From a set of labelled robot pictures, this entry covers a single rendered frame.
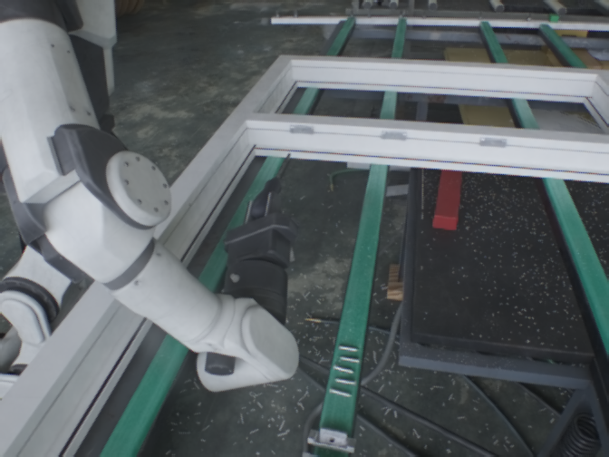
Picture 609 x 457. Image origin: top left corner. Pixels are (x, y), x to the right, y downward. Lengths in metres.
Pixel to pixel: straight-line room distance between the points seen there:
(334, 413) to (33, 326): 0.81
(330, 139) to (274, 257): 0.39
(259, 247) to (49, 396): 0.31
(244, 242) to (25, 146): 0.33
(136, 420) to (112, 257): 0.20
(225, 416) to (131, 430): 1.02
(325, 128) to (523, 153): 0.39
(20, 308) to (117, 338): 0.56
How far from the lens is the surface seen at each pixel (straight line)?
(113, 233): 0.46
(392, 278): 1.89
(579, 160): 1.03
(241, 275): 0.62
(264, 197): 0.72
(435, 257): 1.17
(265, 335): 0.55
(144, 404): 0.58
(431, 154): 0.97
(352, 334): 0.61
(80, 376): 0.59
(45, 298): 1.15
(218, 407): 1.60
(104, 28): 0.74
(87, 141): 0.46
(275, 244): 0.64
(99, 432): 0.60
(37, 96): 0.49
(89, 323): 0.59
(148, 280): 0.48
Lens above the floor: 1.33
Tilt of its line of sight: 37 degrees down
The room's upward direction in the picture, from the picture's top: 2 degrees counter-clockwise
